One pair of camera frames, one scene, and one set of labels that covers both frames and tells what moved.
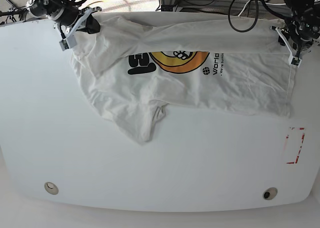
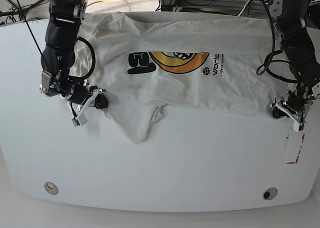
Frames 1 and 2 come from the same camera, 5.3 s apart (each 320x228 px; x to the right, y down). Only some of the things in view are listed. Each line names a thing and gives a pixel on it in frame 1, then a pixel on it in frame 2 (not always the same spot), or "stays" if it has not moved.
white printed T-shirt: [136, 64] stays
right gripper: [285, 36] -> [295, 103]
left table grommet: [51, 188] stays
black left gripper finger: [92, 25] -> [101, 101]
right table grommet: [270, 193] stays
